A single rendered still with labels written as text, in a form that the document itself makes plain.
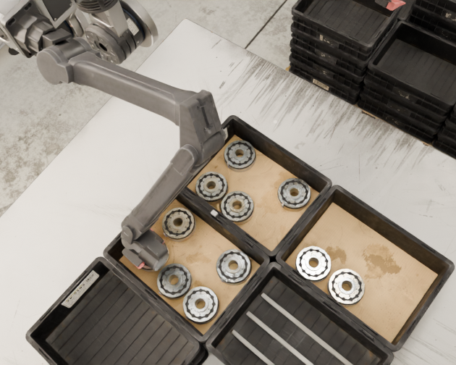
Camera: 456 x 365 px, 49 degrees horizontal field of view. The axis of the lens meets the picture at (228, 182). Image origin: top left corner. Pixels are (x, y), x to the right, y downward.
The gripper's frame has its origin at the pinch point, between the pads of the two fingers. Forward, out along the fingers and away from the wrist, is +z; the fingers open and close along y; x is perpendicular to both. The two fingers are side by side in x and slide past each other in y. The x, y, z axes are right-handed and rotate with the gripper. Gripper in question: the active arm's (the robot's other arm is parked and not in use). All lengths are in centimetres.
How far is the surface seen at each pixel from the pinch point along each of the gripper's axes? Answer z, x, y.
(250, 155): 5.2, -2.1, 44.3
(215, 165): 7.9, 5.4, 34.8
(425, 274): 3, -66, 48
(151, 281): 3.7, -5.8, -6.1
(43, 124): 99, 125, 10
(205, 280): 3.6, -18.0, 4.7
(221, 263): 0.9, -18.8, 11.7
